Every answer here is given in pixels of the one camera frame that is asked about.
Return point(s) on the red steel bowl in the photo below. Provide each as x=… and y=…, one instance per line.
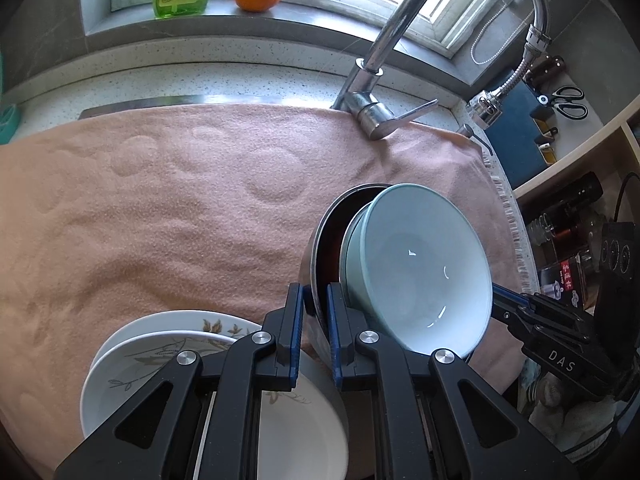
x=332, y=255

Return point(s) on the blue knife block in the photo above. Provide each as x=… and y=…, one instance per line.
x=515, y=140

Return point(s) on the person's right hand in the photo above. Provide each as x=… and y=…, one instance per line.
x=565, y=410

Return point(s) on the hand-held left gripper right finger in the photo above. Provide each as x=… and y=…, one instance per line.
x=332, y=340

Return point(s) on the teal plastic holder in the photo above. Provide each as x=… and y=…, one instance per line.
x=9, y=122

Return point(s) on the red label box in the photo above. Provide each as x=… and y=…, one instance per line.
x=570, y=280

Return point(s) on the black appliance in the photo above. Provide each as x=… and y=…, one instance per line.
x=620, y=260

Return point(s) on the chrome faucet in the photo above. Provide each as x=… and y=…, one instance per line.
x=400, y=25

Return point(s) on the pink towel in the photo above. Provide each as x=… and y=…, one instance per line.
x=150, y=210

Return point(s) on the small metal tap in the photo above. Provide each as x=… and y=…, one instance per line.
x=467, y=131

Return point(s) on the white plate with leaf pattern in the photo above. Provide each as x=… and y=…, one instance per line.
x=300, y=435

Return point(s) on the wooden shelf unit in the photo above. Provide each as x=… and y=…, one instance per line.
x=575, y=152

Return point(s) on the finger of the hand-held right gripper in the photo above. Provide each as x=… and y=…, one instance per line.
x=510, y=297
x=507, y=321

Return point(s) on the light blue ceramic bowl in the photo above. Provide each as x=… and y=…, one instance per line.
x=415, y=270

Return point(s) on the faucet sprayer extension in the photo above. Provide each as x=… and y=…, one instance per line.
x=487, y=107

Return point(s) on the glass jar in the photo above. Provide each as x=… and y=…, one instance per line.
x=540, y=230

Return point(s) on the black scissors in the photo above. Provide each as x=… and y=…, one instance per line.
x=570, y=102

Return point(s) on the black bottle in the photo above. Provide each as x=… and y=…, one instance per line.
x=585, y=192

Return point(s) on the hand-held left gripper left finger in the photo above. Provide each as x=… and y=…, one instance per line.
x=299, y=320

